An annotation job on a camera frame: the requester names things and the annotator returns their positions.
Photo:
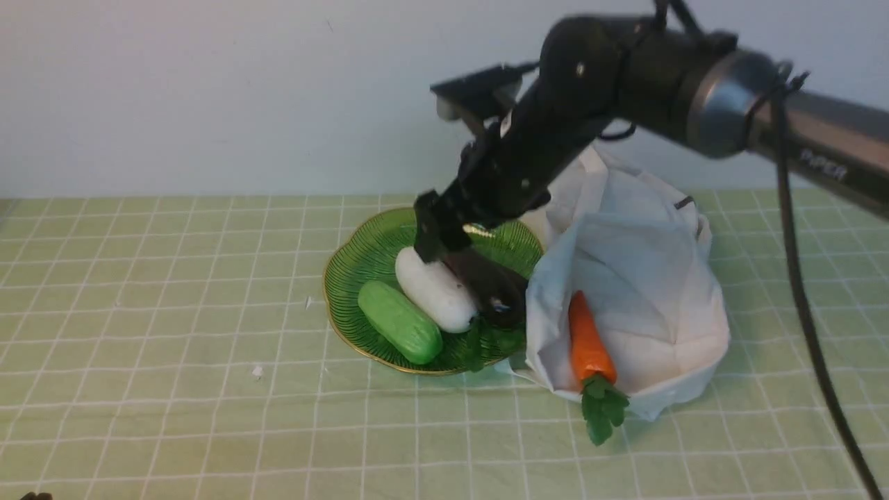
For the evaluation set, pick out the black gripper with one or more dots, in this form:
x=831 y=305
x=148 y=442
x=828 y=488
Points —
x=509 y=173

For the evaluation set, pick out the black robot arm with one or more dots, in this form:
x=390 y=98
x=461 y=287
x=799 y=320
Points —
x=699 y=90

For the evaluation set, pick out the white plastic bag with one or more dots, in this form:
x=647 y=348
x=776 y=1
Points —
x=638 y=249

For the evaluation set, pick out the white radish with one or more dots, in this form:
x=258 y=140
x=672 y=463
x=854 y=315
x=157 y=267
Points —
x=435 y=291

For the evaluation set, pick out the green glass plate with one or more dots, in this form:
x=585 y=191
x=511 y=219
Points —
x=370 y=255

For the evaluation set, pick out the purple eggplant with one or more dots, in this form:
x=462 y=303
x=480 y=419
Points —
x=497 y=291

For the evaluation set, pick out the green cucumber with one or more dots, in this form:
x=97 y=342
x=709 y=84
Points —
x=413 y=333

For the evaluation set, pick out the orange carrot with leaves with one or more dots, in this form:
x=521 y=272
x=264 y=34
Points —
x=603 y=405

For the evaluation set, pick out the green checkered tablecloth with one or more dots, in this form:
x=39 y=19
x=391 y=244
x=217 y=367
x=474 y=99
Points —
x=130 y=327

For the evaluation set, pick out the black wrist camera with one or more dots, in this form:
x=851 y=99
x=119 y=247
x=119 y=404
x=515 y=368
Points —
x=482 y=94

